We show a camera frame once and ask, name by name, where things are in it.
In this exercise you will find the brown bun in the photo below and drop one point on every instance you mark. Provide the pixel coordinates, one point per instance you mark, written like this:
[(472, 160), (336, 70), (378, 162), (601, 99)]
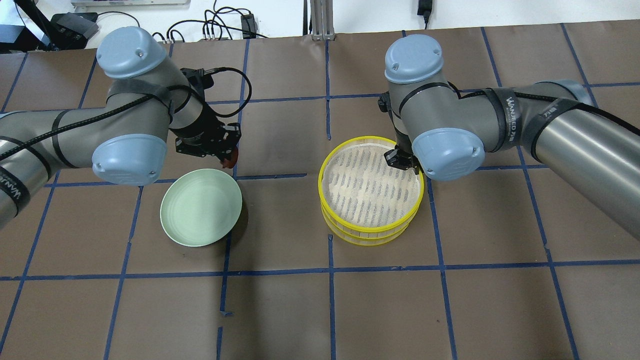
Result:
[(233, 154)]

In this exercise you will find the yellow steamer layer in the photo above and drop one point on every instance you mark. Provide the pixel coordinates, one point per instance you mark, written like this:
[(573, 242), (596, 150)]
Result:
[(366, 238), (359, 191)]

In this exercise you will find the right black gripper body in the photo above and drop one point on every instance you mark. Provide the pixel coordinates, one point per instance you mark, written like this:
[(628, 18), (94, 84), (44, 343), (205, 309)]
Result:
[(398, 158)]

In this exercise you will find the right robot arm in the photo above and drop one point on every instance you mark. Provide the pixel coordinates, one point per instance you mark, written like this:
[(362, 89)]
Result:
[(446, 136)]

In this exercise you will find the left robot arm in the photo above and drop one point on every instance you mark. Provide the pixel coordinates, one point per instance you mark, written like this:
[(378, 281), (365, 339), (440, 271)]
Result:
[(125, 142)]

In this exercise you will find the black power adapter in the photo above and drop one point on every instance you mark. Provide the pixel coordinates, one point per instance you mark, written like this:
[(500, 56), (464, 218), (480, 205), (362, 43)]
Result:
[(425, 8)]

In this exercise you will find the black box on table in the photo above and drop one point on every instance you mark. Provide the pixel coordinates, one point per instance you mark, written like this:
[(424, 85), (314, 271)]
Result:
[(72, 31)]

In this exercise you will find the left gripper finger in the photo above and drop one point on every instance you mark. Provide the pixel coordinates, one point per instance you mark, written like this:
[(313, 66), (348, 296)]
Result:
[(227, 162)]

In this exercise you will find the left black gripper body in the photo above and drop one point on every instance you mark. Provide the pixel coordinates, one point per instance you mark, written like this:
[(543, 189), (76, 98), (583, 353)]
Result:
[(204, 135)]

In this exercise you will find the aluminium frame post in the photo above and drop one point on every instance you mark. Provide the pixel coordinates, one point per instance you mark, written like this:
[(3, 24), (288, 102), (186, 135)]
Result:
[(322, 20)]

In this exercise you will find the light green plate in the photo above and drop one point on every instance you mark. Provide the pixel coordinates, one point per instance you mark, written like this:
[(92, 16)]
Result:
[(200, 208)]

